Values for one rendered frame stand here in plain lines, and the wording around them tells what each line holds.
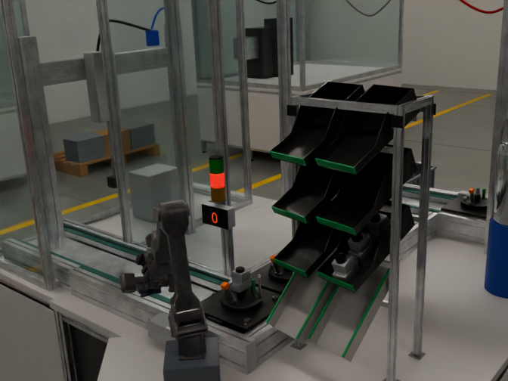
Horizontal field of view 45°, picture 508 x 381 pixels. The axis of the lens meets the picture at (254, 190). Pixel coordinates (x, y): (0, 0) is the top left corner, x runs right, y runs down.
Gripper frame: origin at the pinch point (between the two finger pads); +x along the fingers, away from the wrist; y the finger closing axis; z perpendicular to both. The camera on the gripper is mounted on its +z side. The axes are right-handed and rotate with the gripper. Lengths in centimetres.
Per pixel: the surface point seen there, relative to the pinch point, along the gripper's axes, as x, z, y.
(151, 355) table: 14.0, -15.6, -4.1
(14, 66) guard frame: -10, 84, 36
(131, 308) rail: 23.0, 6.0, -4.3
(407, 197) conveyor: 11, 58, -157
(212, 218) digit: -7.7, 23.9, -26.8
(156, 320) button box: 7.1, -7.0, -4.8
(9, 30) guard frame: -19, 91, 39
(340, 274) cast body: -50, -25, -33
